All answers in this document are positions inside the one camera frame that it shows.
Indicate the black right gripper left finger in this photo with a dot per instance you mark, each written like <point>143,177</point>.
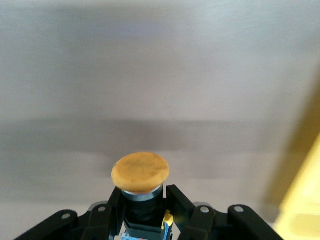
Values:
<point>100,220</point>

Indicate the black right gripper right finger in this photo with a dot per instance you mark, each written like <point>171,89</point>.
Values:
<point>200,222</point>

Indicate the wide-cap yellow push button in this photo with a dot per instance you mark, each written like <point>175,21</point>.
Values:
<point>140,170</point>

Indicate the yellow plastic tray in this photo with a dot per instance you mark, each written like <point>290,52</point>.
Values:
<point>305,195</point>

